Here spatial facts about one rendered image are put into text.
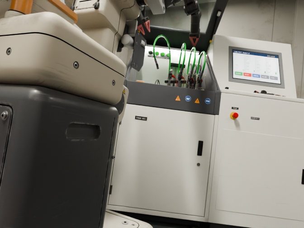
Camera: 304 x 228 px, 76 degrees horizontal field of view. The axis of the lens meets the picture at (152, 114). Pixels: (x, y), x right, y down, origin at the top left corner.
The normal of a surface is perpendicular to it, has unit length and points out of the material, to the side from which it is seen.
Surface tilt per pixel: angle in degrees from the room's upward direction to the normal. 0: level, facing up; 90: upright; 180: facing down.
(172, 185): 90
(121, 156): 90
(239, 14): 90
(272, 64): 76
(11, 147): 90
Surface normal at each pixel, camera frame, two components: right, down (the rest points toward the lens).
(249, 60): 0.04, -0.30
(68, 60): 0.92, 0.09
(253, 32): -0.37, -0.11
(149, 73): 0.00, -0.07
